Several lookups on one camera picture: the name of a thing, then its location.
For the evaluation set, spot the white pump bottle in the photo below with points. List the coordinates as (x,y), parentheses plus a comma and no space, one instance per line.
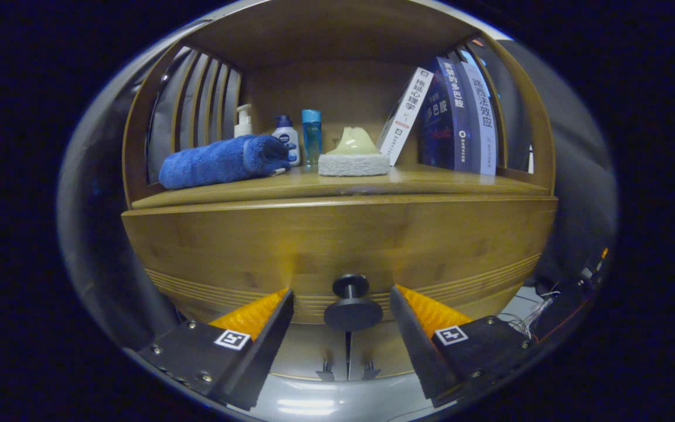
(244,124)

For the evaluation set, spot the wooden countertop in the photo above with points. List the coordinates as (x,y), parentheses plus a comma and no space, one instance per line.
(431,179)

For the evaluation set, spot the white book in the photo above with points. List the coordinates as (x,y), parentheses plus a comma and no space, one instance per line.
(408,114)

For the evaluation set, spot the black round drawer knob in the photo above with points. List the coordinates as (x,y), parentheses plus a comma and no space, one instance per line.
(352,313)

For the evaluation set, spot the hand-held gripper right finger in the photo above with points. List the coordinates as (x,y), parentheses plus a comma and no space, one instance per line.
(416,346)

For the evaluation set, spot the blue rolled towel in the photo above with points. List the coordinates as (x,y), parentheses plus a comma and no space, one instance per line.
(214,164)

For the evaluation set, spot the dark blue book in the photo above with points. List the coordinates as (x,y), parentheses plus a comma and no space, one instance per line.
(446,117)

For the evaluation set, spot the clear blue bottle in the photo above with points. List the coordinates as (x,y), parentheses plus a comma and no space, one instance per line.
(312,138)

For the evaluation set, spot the pale blue book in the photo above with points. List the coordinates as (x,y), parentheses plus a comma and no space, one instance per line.
(483,117)

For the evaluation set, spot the wooden drawer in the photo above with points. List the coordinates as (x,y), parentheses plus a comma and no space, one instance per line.
(314,240)

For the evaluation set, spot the cream sponge brush white pad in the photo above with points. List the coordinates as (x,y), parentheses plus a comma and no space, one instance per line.
(354,158)

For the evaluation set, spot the white lotion bottle blue cap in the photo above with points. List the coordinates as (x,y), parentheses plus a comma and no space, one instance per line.
(286,136)

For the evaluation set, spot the wooden cabinet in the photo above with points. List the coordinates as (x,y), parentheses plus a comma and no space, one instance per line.
(326,35)

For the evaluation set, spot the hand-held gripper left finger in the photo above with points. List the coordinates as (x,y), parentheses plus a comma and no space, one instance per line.
(267,346)

